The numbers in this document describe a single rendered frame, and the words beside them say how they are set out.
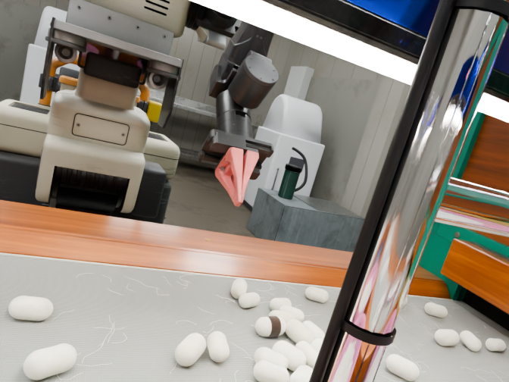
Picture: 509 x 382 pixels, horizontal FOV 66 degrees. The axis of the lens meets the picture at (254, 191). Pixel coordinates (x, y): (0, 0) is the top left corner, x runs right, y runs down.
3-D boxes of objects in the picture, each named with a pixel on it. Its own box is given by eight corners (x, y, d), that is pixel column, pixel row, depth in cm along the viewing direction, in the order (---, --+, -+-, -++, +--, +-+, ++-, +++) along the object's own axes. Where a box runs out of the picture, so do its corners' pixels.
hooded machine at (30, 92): (22, 123, 535) (41, 6, 507) (76, 135, 567) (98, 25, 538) (13, 133, 462) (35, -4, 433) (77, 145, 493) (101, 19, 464)
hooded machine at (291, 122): (303, 225, 416) (339, 109, 393) (257, 218, 392) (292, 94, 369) (277, 206, 472) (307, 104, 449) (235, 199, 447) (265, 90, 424)
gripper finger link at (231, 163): (279, 198, 55) (273, 145, 60) (232, 189, 52) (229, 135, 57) (259, 220, 60) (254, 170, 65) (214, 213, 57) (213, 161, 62)
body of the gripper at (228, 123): (275, 153, 59) (270, 117, 63) (211, 138, 55) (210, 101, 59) (257, 176, 64) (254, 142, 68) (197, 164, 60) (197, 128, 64)
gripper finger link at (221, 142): (264, 195, 54) (258, 142, 59) (214, 185, 51) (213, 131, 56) (244, 218, 59) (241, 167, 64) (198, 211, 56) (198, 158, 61)
